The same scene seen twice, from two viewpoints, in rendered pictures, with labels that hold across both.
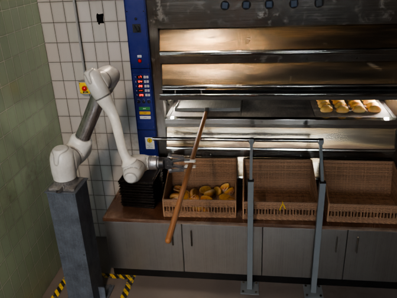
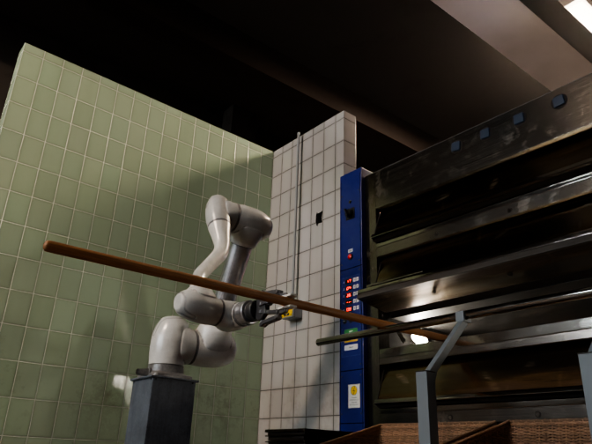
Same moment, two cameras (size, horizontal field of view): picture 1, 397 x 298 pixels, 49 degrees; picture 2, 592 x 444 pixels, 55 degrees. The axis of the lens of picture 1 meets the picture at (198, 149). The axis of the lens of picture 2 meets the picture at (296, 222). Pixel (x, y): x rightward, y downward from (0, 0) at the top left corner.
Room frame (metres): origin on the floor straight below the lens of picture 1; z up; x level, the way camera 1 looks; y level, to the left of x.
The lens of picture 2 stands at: (1.11, -1.21, 0.70)
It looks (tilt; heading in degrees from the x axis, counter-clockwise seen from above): 23 degrees up; 43
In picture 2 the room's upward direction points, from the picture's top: 2 degrees clockwise
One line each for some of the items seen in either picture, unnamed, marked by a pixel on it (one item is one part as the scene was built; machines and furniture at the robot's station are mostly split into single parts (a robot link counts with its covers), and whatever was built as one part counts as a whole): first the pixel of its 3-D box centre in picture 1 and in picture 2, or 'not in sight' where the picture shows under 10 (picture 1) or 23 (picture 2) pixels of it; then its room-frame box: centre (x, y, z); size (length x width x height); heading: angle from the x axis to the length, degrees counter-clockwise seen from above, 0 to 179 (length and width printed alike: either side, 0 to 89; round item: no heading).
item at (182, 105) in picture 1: (208, 102); not in sight; (3.63, -0.11, 1.20); 0.55 x 0.36 x 0.03; 82
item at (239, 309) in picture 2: (154, 162); (247, 313); (2.49, 0.28, 1.19); 0.09 x 0.06 x 0.09; 172
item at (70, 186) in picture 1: (64, 182); (160, 372); (2.58, 0.90, 1.03); 0.22 x 0.18 x 0.06; 170
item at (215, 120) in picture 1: (277, 120); (578, 326); (3.21, -0.63, 1.16); 1.80 x 0.06 x 0.04; 82
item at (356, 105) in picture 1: (344, 98); not in sight; (3.54, -1.27, 1.21); 0.61 x 0.48 x 0.06; 172
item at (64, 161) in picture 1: (63, 161); (171, 341); (2.61, 0.90, 1.17); 0.18 x 0.16 x 0.22; 166
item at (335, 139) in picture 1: (277, 138); (581, 366); (3.19, -0.63, 1.02); 1.79 x 0.11 x 0.19; 82
